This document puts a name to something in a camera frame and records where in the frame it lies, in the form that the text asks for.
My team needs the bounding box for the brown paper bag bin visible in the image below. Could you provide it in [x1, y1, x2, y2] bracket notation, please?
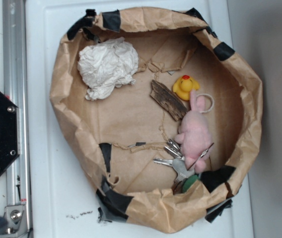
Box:
[50, 7, 263, 234]

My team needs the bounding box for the pink plush bunny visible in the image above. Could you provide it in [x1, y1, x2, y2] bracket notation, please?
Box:
[174, 90, 212, 174]

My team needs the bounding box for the crumpled white paper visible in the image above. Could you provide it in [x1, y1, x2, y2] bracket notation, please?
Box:
[77, 37, 139, 101]

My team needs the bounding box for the yellow rubber duck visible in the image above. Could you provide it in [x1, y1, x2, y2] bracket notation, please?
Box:
[172, 75, 200, 101]

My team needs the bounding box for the dark wood bark piece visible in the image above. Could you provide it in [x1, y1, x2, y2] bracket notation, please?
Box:
[150, 80, 188, 121]

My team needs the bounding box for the green round object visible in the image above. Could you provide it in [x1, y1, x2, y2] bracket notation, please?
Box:
[182, 175, 199, 193]

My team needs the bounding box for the silver key bunch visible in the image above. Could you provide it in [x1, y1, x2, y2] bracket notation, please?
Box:
[153, 139, 195, 185]

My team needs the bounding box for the metal corner bracket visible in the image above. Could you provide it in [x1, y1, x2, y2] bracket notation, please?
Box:
[3, 204, 28, 238]

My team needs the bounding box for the aluminium rail profile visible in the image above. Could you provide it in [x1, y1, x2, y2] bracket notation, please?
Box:
[2, 0, 33, 238]

